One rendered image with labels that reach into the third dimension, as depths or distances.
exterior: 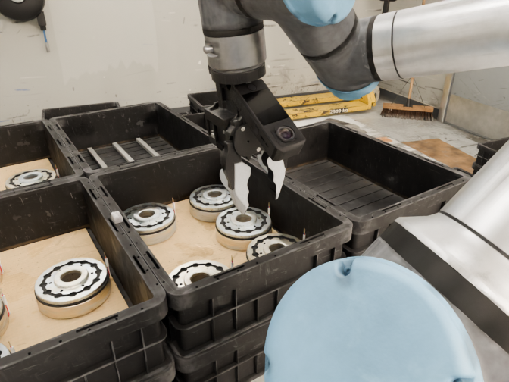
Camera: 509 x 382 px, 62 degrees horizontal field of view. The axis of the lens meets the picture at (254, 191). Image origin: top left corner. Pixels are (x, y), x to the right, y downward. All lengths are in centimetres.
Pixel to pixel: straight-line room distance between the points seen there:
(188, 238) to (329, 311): 58
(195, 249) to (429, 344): 59
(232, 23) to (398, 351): 40
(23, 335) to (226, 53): 46
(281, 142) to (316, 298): 30
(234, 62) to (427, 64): 22
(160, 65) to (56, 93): 91
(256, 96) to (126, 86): 352
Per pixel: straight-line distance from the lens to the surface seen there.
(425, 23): 50
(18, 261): 83
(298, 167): 107
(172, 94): 414
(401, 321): 22
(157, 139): 128
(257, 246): 71
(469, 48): 49
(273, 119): 53
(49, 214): 85
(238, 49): 53
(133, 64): 402
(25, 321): 70
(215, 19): 52
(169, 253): 76
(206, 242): 78
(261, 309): 63
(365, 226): 67
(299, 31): 48
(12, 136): 121
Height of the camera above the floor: 127
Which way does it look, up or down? 28 degrees down
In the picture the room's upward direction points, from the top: straight up
